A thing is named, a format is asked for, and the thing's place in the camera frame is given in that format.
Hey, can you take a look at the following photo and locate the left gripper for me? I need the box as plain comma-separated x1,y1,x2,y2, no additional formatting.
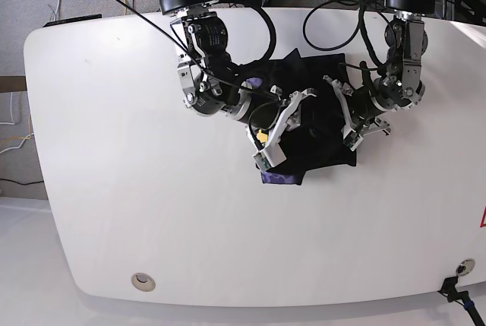
323,12,428,141

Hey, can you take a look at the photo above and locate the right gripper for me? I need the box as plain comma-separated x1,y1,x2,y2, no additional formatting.
170,6,317,134

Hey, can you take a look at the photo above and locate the black T-shirt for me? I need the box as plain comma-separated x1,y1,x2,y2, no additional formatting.
236,49,357,185

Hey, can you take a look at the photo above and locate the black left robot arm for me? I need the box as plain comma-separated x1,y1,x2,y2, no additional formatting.
323,0,434,150

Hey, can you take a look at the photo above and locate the red warning sticker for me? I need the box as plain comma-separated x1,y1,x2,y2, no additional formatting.
480,207,486,228

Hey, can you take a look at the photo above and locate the round table grommet right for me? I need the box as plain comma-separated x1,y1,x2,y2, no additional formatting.
456,258,475,277

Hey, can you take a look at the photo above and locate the round table grommet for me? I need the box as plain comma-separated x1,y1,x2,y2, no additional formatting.
131,273,156,292
456,258,475,277

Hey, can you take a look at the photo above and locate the round table grommet left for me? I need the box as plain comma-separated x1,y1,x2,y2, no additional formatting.
131,273,156,292

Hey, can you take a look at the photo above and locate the black flat bar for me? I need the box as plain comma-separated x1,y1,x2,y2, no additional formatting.
43,14,102,27

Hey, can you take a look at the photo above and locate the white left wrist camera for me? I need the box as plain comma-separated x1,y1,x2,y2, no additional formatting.
330,82,365,151

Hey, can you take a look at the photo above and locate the black cable clamp plug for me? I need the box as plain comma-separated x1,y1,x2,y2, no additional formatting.
438,276,485,326

